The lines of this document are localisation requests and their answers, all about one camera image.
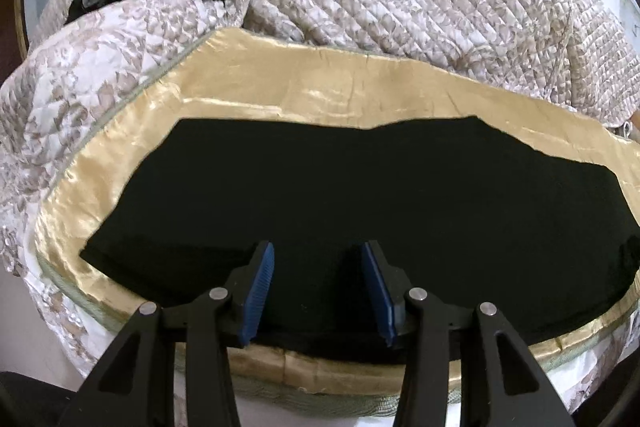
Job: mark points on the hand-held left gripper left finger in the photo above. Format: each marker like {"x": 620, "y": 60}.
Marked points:
{"x": 257, "y": 292}

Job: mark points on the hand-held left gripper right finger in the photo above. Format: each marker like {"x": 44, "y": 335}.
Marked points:
{"x": 380, "y": 297}

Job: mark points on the black pants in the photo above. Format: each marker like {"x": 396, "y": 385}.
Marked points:
{"x": 350, "y": 187}

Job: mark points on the golden satin blanket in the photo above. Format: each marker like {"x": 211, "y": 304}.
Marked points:
{"x": 300, "y": 82}

